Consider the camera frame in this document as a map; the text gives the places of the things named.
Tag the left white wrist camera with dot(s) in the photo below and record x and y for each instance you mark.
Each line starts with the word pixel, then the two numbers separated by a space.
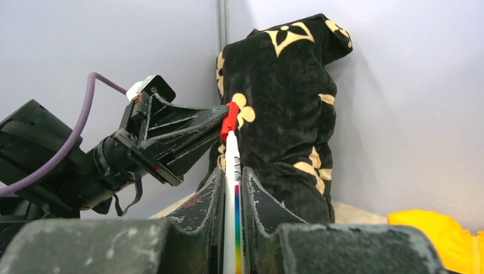
pixel 153 84

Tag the back corner frame post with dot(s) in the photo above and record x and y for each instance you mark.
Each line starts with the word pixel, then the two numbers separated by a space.
pixel 222 13

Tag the folded yellow shirt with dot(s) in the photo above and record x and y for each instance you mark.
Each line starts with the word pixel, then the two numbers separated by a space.
pixel 460 250

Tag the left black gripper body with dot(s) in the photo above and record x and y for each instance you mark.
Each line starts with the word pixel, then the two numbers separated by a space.
pixel 143 125

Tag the red capped white marker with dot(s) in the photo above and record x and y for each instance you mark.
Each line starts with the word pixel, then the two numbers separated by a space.
pixel 234 260

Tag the red marker cap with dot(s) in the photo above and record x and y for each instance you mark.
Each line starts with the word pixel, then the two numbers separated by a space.
pixel 230 121

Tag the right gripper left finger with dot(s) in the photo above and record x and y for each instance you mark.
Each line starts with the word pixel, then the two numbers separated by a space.
pixel 187 240

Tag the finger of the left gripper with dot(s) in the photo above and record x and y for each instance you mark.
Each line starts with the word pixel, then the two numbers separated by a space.
pixel 170 127
pixel 181 161

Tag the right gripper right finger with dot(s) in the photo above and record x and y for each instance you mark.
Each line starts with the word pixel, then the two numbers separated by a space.
pixel 278 241

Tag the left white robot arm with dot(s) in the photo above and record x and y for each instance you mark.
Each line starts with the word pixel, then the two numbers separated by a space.
pixel 80 181

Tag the black floral fleece blanket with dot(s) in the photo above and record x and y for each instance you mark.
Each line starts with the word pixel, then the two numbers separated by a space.
pixel 278 79

